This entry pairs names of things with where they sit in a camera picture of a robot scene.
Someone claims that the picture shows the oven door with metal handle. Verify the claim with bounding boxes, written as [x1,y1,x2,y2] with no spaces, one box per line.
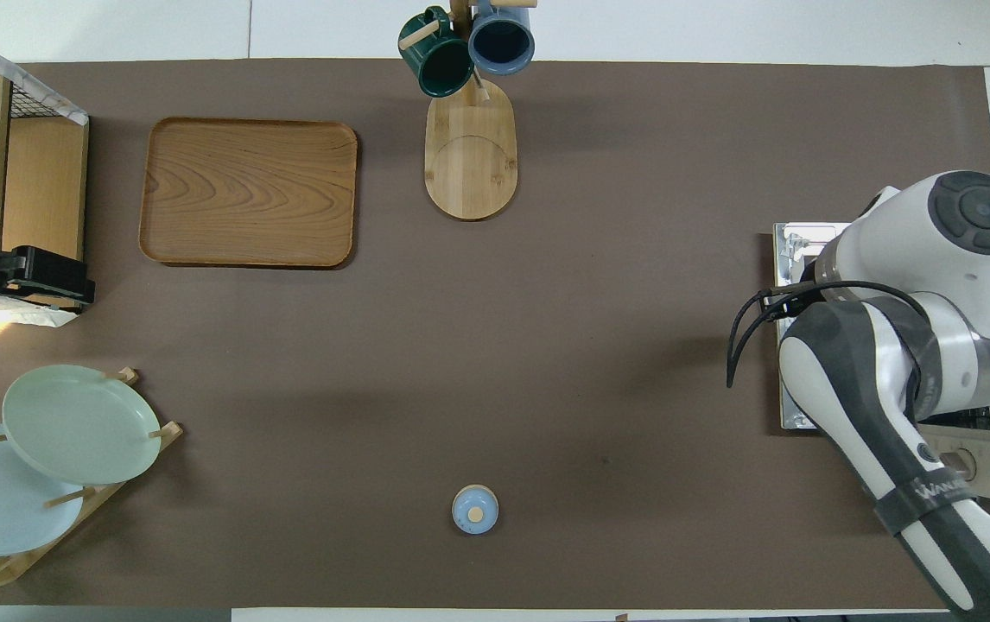
[773,222,852,433]

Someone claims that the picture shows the pale green plate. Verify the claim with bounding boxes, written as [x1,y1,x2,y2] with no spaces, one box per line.
[2,365,162,486]

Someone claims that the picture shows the wooden plate rack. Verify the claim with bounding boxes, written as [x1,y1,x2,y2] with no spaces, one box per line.
[0,367,184,593]

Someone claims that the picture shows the wooden serving tray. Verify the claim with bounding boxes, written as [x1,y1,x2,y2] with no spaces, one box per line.
[138,117,359,270]

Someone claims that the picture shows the wooden mug tree stand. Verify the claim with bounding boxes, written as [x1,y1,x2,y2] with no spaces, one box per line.
[398,0,539,221]

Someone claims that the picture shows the dark green ceramic mug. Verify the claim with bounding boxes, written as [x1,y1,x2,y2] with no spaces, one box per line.
[398,7,475,98]

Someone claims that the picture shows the brown table mat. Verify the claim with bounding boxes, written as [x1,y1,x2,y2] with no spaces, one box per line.
[0,59,990,610]

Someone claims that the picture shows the blue ceramic mug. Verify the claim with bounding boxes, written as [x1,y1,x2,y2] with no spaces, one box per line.
[467,0,536,76]

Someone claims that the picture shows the wooden shelf with wire basket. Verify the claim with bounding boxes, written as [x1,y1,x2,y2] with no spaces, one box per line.
[0,19,90,327]

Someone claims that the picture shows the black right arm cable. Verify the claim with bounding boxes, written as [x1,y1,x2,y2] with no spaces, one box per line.
[727,281,928,390]

